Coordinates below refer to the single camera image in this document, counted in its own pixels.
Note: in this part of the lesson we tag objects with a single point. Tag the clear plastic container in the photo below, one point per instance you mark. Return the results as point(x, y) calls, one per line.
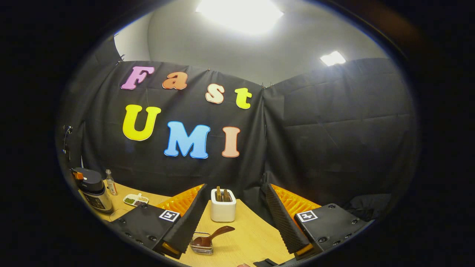
point(118, 215)

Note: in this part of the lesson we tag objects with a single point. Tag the white toaster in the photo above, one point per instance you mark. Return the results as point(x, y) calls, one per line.
point(222, 211)

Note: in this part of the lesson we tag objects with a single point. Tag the grey rice cooker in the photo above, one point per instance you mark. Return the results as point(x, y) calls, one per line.
point(94, 193)

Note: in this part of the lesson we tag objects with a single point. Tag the brown toast slice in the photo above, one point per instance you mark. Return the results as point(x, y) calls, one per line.
point(226, 195)
point(218, 193)

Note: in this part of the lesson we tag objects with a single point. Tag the small ceiling light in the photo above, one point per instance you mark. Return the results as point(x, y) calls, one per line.
point(333, 58)

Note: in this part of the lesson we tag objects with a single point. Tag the large ceiling light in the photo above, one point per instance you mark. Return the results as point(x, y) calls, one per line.
point(239, 15)

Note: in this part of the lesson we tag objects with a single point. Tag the small glass bottle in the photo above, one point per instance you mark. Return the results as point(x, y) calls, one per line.
point(111, 185)

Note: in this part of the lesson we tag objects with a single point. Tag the black backdrop cloth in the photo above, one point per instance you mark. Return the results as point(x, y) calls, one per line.
point(334, 129)

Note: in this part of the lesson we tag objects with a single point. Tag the brown wooden spoon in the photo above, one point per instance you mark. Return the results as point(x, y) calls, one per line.
point(217, 234)

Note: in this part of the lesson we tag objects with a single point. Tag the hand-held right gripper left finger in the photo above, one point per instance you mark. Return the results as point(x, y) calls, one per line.
point(185, 226)

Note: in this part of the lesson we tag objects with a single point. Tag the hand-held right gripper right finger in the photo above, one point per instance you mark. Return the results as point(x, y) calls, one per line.
point(282, 222)

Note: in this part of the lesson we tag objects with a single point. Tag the white divided grain dish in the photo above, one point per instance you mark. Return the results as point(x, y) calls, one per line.
point(135, 200)

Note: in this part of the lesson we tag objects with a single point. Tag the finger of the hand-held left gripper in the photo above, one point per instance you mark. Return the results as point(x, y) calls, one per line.
point(78, 174)

